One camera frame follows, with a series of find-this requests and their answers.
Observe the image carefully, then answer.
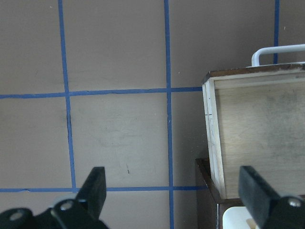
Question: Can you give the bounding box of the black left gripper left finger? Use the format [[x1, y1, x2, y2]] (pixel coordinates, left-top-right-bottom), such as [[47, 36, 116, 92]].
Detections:
[[75, 167, 106, 219]]

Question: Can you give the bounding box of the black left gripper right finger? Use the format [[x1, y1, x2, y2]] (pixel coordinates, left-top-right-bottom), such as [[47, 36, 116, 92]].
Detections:
[[238, 166, 280, 229]]

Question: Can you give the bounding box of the white plastic tray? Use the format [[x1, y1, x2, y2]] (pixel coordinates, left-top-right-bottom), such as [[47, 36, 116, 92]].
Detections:
[[223, 207, 259, 229]]

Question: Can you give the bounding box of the dark wooden cabinet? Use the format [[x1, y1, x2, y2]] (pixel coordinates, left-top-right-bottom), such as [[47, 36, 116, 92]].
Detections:
[[195, 158, 243, 229]]

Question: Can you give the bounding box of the wooden drawer with white handle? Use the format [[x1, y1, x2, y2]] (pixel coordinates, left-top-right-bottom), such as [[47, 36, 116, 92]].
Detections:
[[202, 44, 305, 199]]

